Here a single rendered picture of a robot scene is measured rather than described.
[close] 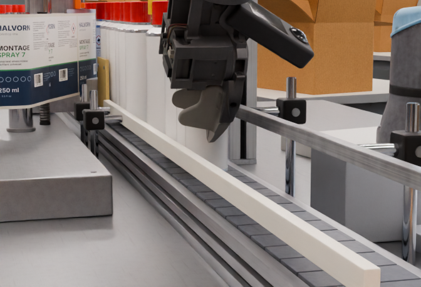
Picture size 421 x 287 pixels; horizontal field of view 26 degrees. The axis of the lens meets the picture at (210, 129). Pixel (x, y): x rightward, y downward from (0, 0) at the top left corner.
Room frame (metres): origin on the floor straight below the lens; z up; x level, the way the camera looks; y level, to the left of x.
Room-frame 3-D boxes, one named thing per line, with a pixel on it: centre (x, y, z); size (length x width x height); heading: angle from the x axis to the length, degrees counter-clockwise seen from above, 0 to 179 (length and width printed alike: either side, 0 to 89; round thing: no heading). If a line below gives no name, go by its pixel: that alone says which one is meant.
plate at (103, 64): (1.64, 0.20, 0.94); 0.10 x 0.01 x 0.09; 15
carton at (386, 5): (6.13, -1.13, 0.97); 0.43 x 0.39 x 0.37; 114
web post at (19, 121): (1.44, 0.30, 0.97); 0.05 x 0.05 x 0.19
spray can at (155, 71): (1.29, 0.07, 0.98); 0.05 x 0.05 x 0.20
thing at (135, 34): (1.47, 0.11, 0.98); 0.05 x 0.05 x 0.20
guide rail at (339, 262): (1.07, 0.04, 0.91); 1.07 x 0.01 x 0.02; 15
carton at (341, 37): (3.30, -0.37, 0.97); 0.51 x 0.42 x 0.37; 122
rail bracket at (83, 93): (1.51, 0.19, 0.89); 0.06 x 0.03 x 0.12; 105
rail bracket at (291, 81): (1.06, -0.07, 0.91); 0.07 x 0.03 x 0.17; 105
